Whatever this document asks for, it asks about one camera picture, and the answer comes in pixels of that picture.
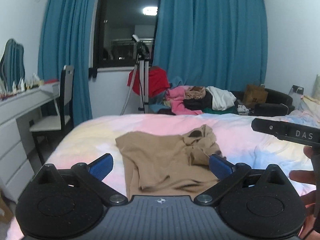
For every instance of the black and white chair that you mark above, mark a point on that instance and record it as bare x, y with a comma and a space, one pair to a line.
62, 122

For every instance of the pastel tie-dye bed sheet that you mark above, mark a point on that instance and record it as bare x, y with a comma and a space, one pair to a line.
237, 141

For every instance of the red garment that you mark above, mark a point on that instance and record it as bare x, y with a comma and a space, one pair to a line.
158, 81

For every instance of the small tan garment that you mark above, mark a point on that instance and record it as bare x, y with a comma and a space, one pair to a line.
195, 92

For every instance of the blue curtain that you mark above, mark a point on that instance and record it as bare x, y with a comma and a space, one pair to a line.
220, 43
66, 41

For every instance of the black sofa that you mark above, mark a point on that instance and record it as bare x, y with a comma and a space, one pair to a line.
277, 104

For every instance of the white dressing table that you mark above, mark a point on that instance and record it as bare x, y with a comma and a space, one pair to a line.
16, 170

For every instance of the black garment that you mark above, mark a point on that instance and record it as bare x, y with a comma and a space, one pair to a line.
199, 104

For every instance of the white garment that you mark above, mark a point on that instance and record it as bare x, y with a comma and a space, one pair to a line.
221, 99

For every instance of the left blue curtain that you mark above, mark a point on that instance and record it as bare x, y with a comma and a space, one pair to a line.
66, 41

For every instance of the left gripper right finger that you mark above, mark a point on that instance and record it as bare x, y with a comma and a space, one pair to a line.
241, 185

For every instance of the wavy black framed mirror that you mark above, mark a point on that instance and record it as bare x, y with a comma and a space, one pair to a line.
12, 64

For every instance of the tan printed sweatshirt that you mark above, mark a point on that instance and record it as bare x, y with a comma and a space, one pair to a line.
169, 165

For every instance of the right blue curtain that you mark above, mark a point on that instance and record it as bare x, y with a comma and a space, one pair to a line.
220, 43

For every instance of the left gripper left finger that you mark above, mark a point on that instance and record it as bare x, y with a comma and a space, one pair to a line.
87, 176

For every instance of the dark window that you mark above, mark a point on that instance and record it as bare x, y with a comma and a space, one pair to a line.
115, 24

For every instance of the pink garment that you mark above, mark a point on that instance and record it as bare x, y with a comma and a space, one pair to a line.
176, 96

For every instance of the silver tripod with camera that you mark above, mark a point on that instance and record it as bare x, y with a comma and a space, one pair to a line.
141, 74

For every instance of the brown paper bag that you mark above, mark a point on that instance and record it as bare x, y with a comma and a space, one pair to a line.
254, 95

